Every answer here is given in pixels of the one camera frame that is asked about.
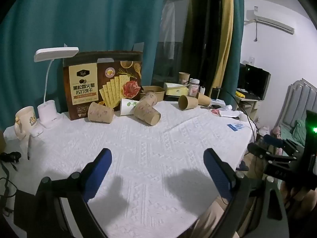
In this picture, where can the teal curtain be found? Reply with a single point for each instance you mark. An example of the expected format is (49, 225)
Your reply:
(81, 24)
(236, 37)

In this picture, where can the white leaf-print paper cup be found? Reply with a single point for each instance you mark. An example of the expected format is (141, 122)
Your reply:
(128, 106)

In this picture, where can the white wall socket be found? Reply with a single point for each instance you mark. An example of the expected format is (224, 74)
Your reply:
(251, 60)

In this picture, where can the white air conditioner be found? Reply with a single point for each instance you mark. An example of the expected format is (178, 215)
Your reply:
(270, 21)

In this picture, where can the cream cartoon mug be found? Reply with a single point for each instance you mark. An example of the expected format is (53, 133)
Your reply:
(24, 122)

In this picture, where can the crumpled white paper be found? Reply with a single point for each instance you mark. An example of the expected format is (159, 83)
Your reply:
(230, 113)

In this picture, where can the small side table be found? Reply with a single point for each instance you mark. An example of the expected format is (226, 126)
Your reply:
(247, 101)

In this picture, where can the blue card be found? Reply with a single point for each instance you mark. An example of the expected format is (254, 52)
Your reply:
(236, 126)

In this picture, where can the person's right hand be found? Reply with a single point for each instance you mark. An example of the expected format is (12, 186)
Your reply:
(298, 195)

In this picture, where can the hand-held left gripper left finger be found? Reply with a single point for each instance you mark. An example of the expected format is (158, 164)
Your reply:
(97, 173)

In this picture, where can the person's leg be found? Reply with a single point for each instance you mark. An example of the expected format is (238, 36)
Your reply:
(213, 219)

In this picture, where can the red packet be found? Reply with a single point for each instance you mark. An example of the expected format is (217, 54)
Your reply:
(215, 111)

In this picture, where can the kraft paper bowl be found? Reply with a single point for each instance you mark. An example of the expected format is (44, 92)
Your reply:
(153, 91)

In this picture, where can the grey pen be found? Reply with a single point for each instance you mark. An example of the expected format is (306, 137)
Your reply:
(29, 147)

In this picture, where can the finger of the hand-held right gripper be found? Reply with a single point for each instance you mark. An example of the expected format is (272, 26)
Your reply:
(257, 150)
(273, 140)

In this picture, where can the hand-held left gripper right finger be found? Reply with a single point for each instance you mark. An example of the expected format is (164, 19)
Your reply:
(218, 174)

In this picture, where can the grey padded headboard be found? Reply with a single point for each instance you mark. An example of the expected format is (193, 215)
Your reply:
(296, 104)

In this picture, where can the floral kraft paper cup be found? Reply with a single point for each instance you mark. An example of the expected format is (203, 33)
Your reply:
(100, 112)
(147, 115)
(184, 77)
(149, 98)

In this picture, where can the white textured tablecloth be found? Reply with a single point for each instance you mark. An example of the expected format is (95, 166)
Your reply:
(138, 158)

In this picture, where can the black monitor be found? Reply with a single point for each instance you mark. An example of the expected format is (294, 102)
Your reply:
(256, 81)

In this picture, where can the yellow tissue box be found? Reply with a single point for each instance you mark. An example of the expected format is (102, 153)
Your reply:
(175, 89)

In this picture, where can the brown cracker box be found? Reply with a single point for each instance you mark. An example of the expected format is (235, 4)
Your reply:
(104, 84)

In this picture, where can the pink-label jar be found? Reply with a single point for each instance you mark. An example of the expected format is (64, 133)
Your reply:
(194, 88)

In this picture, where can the green pillow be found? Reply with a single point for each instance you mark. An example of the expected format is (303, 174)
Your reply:
(300, 130)

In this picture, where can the small white case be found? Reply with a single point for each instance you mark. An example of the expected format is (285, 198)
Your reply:
(36, 131)

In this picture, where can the yellow curtain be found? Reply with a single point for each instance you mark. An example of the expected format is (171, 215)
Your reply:
(226, 34)

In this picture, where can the plain kraft paper cup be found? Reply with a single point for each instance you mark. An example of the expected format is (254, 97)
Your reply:
(204, 99)
(187, 102)

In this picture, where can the white desk lamp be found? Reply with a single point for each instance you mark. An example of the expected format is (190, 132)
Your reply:
(47, 114)

